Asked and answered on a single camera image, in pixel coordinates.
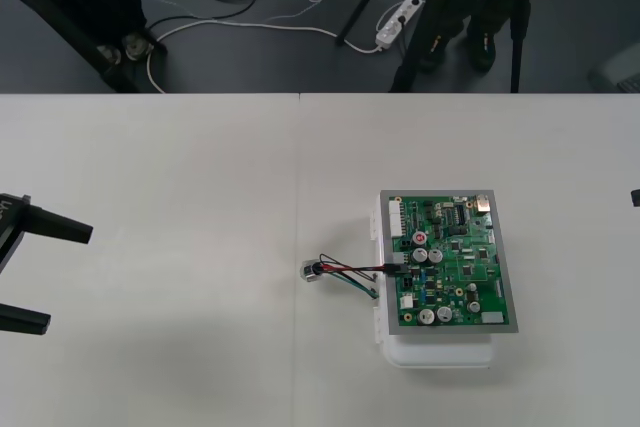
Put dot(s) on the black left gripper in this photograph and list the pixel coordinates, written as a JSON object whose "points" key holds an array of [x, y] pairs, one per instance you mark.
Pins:
{"points": [[9, 227]]}

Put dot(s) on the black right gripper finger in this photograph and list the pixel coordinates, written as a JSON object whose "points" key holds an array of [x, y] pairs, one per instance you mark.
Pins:
{"points": [[636, 198]]}

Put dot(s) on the dark grey box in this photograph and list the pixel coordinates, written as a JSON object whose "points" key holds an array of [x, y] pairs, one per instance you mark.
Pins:
{"points": [[615, 67]]}

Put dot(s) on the milky plastic box with lid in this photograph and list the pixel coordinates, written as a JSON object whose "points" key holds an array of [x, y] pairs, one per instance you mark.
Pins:
{"points": [[440, 353]]}

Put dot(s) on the white power strip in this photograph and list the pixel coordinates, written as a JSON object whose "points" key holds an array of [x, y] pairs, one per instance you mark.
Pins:
{"points": [[395, 27]]}

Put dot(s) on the green circuit board grey frame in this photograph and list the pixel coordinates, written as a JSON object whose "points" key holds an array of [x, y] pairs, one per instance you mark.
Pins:
{"points": [[450, 267]]}

